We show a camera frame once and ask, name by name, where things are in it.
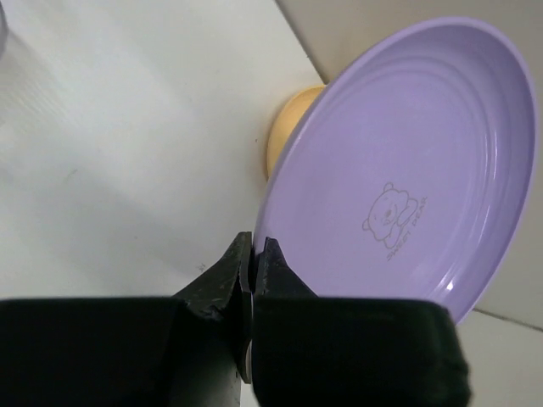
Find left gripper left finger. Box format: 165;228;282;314
1;232;251;406

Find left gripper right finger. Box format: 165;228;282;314
251;238;472;406

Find purple plate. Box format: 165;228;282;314
254;17;538;322

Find orange plate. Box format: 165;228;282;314
266;85;326;177

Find clear plastic bin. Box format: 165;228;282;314
0;3;9;58

